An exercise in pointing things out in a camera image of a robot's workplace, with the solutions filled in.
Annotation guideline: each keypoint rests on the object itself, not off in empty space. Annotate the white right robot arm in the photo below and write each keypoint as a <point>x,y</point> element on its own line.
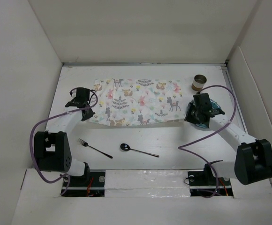
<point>253,161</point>

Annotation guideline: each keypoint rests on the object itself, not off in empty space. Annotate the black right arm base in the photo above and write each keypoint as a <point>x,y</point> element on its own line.
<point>202,183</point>

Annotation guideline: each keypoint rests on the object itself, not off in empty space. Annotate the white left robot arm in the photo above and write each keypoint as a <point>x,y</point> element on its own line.
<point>51,149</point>

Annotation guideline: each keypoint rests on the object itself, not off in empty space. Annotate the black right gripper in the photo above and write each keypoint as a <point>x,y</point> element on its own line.
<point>188,116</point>

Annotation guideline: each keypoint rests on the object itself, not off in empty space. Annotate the black slotted spoon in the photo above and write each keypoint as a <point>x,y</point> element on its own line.
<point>126,147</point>

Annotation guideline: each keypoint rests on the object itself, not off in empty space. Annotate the teal scalloped plate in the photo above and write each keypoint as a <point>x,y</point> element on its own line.
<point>216,106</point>

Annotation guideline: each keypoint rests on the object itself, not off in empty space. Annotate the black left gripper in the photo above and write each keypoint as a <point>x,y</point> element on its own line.
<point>88,116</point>

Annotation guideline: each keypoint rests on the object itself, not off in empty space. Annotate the black fork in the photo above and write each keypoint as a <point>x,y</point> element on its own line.
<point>85,144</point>

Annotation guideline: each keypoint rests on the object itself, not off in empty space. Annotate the animal print cloth placemat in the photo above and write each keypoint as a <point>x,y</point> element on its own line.
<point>137,102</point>

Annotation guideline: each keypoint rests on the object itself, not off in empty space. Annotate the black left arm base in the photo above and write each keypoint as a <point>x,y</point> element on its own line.
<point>93,186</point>

